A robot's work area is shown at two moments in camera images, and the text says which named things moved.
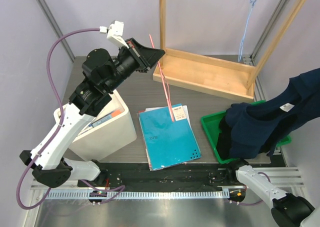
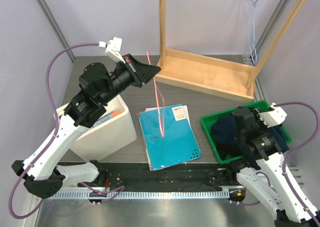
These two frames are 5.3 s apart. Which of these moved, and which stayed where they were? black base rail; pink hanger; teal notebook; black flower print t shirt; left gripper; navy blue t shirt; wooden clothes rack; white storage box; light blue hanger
Moved: pink hanger; left gripper; black flower print t shirt; light blue hanger; navy blue t shirt
Stayed: teal notebook; black base rail; white storage box; wooden clothes rack
